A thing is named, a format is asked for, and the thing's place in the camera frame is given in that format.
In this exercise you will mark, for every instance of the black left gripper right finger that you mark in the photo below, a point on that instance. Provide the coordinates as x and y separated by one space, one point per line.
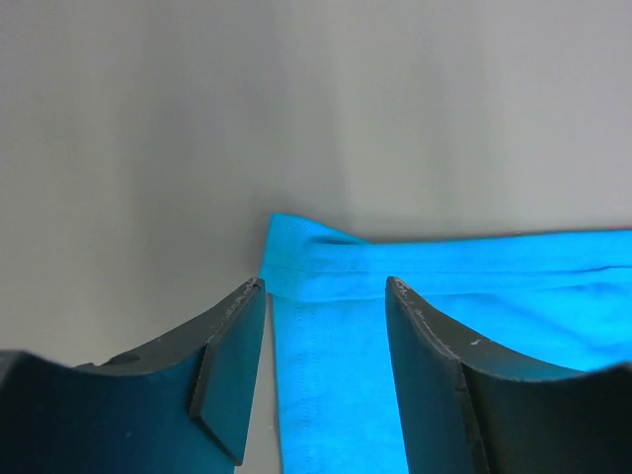
470 405

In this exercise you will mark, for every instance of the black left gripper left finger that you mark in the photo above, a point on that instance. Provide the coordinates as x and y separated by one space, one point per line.
180 403

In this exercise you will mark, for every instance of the blue t shirt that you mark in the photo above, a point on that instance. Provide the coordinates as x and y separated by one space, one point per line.
564 298

